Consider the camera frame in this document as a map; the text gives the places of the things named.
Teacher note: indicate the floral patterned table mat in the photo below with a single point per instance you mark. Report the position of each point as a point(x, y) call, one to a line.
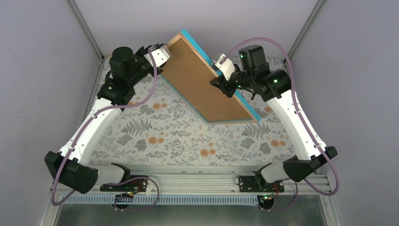
point(166, 131)

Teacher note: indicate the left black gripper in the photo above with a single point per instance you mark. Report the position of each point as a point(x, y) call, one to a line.
point(141, 51)

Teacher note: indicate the brown backing board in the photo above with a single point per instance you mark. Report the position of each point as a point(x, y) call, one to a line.
point(199, 81)

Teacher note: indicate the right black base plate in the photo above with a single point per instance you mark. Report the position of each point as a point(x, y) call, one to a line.
point(251, 184)

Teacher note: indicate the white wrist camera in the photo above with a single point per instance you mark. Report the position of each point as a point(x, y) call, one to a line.
point(225, 66)
point(158, 55)

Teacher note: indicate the slotted grey cable duct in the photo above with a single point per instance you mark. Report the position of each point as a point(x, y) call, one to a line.
point(146, 199)

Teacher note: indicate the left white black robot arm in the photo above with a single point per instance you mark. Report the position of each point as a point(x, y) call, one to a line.
point(70, 166)

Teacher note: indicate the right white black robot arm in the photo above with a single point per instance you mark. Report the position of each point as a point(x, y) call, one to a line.
point(274, 87)

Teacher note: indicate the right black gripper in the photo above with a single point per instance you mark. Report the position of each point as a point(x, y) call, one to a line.
point(228, 92)

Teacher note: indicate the aluminium corner post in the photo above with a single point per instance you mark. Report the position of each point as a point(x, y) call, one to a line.
point(83, 24)
point(314, 12)

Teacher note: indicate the teal wooden picture frame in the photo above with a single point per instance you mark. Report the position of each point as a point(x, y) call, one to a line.
point(246, 106)

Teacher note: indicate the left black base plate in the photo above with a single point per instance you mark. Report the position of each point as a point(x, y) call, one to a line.
point(133, 186)

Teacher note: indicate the left aluminium corner post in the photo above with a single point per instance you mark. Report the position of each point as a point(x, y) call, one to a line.
point(83, 24)

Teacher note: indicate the right aluminium corner post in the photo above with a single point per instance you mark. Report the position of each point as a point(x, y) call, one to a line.
point(314, 12)

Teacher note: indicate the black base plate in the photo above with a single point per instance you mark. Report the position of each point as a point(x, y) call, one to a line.
point(133, 186)
point(251, 184)

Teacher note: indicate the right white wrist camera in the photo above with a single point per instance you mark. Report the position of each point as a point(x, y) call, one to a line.
point(225, 66)

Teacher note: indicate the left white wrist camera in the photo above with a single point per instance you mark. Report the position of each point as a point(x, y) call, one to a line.
point(158, 55)

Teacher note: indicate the aluminium rail base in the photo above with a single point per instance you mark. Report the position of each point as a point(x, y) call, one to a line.
point(298, 205)

